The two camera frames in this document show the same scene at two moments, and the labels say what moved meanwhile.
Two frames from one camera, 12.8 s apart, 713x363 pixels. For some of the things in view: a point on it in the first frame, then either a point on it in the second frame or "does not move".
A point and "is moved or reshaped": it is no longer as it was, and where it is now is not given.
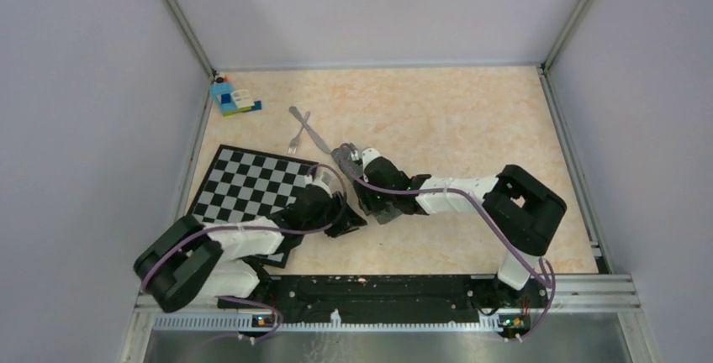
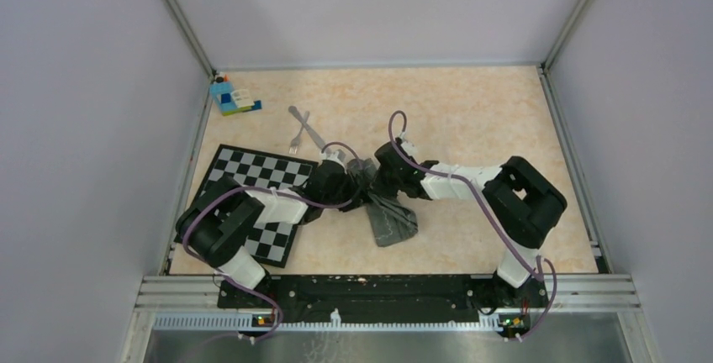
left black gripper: x=346 y=221 to x=355 y=192
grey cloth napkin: x=355 y=168 is moved or reshaped
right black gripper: x=365 y=196 to x=377 y=180
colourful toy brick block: x=231 y=102 does not move
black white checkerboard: x=241 y=185 does not move
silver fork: x=293 y=141 does not move
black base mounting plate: x=387 y=299 does not move
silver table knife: x=294 y=111 does not move
